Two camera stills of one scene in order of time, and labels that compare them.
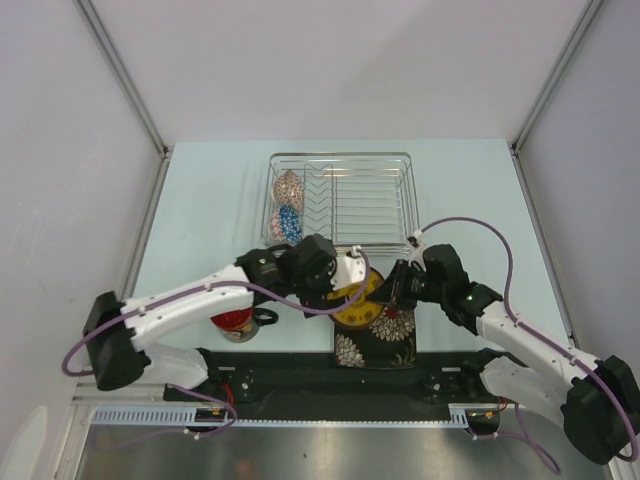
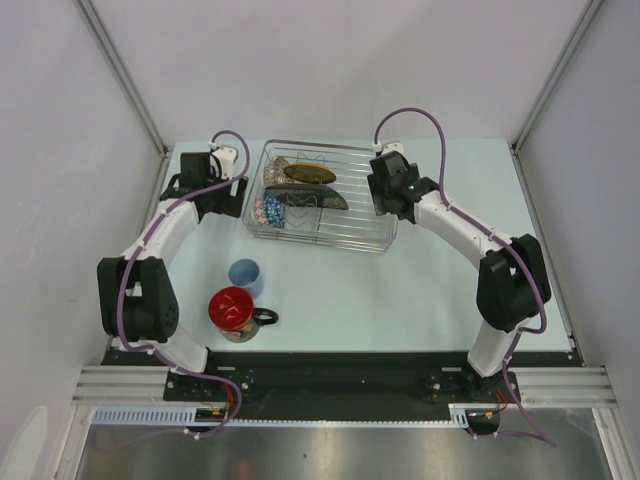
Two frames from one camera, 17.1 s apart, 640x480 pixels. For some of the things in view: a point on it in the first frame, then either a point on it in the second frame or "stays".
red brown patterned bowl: (288, 189) -> (274, 173)
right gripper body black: (418, 288) -> (380, 196)
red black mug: (243, 324) stays
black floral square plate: (388, 342) -> (308, 197)
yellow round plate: (358, 311) -> (310, 173)
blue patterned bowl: (291, 224) -> (274, 210)
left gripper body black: (309, 290) -> (221, 201)
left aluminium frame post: (127, 76) stays
